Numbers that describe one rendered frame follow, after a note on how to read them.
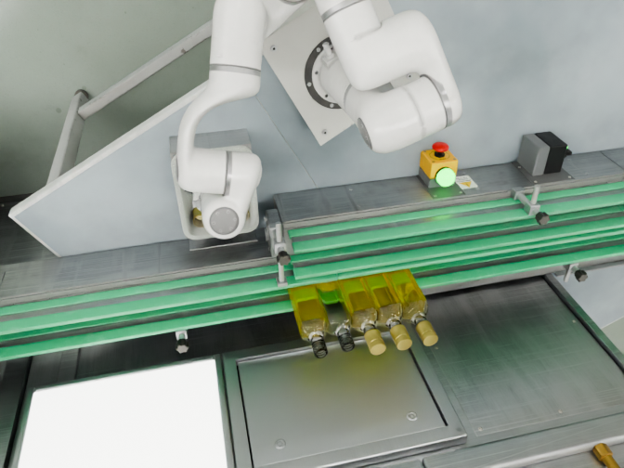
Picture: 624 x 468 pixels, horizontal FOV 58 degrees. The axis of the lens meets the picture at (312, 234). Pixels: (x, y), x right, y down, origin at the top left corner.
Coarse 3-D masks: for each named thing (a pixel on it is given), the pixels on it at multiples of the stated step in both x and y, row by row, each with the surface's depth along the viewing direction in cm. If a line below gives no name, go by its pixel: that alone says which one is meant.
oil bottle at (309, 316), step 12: (288, 288) 133; (300, 288) 129; (312, 288) 129; (300, 300) 126; (312, 300) 126; (300, 312) 123; (312, 312) 123; (300, 324) 121; (312, 324) 120; (324, 324) 120; (324, 336) 122
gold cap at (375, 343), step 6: (372, 330) 119; (378, 330) 120; (366, 336) 119; (372, 336) 118; (378, 336) 118; (372, 342) 117; (378, 342) 116; (372, 348) 116; (378, 348) 117; (384, 348) 117; (372, 354) 117; (378, 354) 118
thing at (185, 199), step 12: (180, 192) 122; (180, 204) 123; (192, 204) 132; (252, 204) 128; (180, 216) 125; (192, 216) 134; (252, 216) 132; (192, 228) 131; (204, 228) 131; (252, 228) 131
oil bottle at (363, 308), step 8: (344, 280) 130; (352, 280) 130; (360, 280) 130; (344, 288) 128; (352, 288) 128; (360, 288) 128; (352, 296) 126; (360, 296) 126; (368, 296) 126; (352, 304) 124; (360, 304) 124; (368, 304) 124; (352, 312) 123; (360, 312) 122; (368, 312) 122; (376, 312) 122; (352, 320) 124; (360, 320) 121; (368, 320) 121; (376, 320) 122; (360, 328) 122
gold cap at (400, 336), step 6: (390, 330) 121; (396, 330) 119; (402, 330) 119; (396, 336) 118; (402, 336) 118; (408, 336) 118; (396, 342) 118; (402, 342) 117; (408, 342) 118; (402, 348) 118
